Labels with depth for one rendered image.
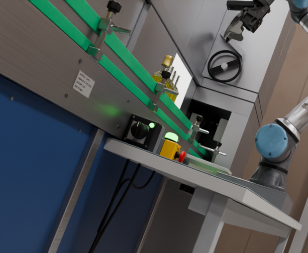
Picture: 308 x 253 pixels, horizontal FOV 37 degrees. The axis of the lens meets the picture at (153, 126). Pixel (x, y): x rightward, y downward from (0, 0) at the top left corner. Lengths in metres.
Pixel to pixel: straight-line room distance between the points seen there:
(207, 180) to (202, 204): 0.07
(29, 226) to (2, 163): 0.22
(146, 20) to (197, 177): 0.92
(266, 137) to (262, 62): 1.27
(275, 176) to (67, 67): 1.11
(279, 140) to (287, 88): 2.78
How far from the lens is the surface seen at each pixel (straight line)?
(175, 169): 1.12
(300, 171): 4.25
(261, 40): 2.97
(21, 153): 0.91
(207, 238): 1.12
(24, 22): 0.77
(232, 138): 2.81
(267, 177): 1.81
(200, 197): 1.14
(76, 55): 0.92
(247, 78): 2.90
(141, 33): 1.85
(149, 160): 1.15
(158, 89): 1.40
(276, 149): 1.69
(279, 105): 4.41
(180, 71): 2.43
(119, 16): 1.71
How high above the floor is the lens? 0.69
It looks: 6 degrees up
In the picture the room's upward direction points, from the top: 22 degrees clockwise
